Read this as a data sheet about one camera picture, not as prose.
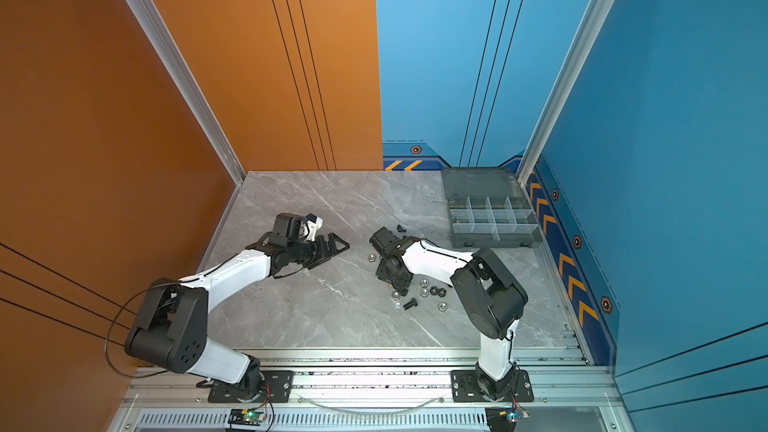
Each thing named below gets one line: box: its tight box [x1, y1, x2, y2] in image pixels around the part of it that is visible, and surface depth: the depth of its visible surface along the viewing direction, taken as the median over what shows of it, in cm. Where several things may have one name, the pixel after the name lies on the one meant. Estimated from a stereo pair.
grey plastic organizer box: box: [441, 167, 543, 249], surface depth 108 cm
